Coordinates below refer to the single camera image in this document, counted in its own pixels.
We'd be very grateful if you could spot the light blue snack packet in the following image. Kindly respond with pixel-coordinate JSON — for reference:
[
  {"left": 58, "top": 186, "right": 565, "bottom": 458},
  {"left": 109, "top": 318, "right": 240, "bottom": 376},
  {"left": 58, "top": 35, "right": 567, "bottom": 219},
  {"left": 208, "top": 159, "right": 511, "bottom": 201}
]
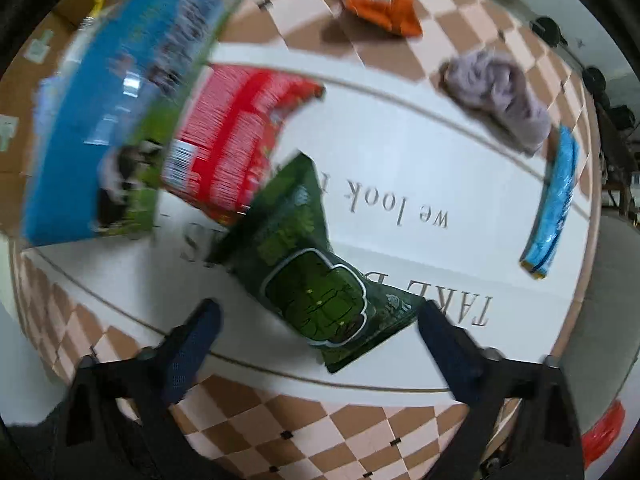
[{"left": 519, "top": 125, "right": 581, "bottom": 279}]

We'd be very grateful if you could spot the cardboard box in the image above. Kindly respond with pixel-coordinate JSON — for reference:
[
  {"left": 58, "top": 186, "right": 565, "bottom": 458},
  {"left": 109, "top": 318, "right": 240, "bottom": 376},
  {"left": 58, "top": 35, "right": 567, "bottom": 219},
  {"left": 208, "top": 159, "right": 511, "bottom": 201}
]
[{"left": 0, "top": 0, "right": 108, "bottom": 241}]

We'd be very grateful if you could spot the red snack bag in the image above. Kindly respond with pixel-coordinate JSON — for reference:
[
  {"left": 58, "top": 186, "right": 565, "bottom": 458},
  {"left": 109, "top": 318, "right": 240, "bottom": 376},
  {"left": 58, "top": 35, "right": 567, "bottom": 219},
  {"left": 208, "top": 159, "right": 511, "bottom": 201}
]
[{"left": 160, "top": 63, "right": 327, "bottom": 227}]

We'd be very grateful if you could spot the purple cloth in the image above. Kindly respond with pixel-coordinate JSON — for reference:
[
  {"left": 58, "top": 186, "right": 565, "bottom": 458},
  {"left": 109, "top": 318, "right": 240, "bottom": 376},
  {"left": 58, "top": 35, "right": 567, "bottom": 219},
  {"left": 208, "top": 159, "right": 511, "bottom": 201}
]
[{"left": 439, "top": 50, "right": 552, "bottom": 157}]

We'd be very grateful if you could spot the red plastic bag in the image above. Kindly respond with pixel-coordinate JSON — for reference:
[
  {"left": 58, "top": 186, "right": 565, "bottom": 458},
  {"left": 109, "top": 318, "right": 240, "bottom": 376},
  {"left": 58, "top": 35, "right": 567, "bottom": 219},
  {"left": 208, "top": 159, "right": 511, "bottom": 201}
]
[{"left": 580, "top": 400, "right": 627, "bottom": 468}]

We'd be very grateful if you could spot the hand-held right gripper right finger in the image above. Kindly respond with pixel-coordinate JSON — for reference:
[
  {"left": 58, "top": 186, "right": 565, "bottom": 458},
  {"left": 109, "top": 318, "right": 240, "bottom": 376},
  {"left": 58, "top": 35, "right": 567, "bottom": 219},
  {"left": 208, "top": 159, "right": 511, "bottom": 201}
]
[{"left": 416, "top": 300, "right": 586, "bottom": 480}]

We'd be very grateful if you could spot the checkered printed mat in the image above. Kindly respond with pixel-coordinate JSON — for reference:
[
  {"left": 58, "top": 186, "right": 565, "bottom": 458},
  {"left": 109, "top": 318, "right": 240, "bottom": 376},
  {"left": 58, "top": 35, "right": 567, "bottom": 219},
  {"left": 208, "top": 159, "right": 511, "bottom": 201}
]
[{"left": 10, "top": 0, "right": 603, "bottom": 480}]

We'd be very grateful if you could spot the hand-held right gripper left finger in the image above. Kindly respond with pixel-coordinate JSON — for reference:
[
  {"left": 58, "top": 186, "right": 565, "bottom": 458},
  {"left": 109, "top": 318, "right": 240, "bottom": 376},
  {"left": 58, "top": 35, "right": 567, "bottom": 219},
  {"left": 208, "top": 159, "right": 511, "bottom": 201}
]
[{"left": 56, "top": 298, "right": 224, "bottom": 480}]

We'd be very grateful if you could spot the blue and green snack bag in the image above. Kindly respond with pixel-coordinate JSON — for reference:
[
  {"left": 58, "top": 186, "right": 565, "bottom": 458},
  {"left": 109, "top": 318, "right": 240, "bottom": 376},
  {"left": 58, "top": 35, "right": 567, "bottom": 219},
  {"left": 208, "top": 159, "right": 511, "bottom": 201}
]
[{"left": 22, "top": 0, "right": 259, "bottom": 247}]

